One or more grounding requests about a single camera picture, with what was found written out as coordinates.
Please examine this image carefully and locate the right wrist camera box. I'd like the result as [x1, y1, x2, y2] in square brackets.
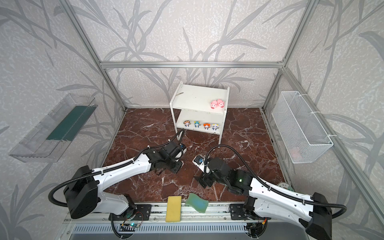
[193, 155, 211, 174]

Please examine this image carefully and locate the white two-tier metal shelf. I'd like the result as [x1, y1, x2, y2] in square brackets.
[169, 82, 230, 144]

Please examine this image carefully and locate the green sponge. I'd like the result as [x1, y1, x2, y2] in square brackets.
[185, 193, 209, 214]

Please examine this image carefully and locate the yellow hooded blue cat figurine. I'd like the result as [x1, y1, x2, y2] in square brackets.
[184, 120, 191, 127]

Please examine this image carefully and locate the green blue cat figurine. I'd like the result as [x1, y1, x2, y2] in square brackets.
[194, 121, 201, 128]

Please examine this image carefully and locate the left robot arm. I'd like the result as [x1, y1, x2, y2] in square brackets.
[48, 130, 187, 219]

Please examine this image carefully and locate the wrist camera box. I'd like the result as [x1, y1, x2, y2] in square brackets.
[177, 144, 187, 159]
[193, 155, 211, 174]

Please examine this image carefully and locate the yellow sponge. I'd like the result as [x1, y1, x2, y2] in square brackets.
[165, 196, 182, 223]

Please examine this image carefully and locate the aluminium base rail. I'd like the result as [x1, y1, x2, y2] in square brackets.
[61, 201, 317, 224]

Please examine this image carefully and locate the white wire mesh basket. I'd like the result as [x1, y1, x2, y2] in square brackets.
[272, 91, 334, 164]

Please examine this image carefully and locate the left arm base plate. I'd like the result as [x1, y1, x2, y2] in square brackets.
[108, 204, 152, 221]

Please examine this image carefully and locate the pink pig toy cluster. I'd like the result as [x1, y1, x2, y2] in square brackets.
[211, 100, 218, 109]

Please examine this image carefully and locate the pink item in basket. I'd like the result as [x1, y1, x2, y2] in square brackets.
[290, 148, 302, 161]

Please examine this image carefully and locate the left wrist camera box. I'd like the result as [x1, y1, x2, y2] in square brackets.
[177, 144, 187, 159]

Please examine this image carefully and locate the white hooded blue cat figurine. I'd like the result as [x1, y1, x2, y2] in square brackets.
[212, 124, 219, 131]

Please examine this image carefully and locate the clear plastic wall bin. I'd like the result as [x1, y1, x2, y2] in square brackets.
[9, 94, 98, 163]

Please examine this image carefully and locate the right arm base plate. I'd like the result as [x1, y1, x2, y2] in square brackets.
[229, 203, 255, 221]

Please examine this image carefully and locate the green tape roll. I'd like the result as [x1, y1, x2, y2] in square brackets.
[278, 182, 294, 192]

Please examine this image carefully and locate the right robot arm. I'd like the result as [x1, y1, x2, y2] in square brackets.
[193, 147, 347, 240]

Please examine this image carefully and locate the orange crab blue cat figurine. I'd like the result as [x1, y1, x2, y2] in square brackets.
[203, 123, 211, 130]

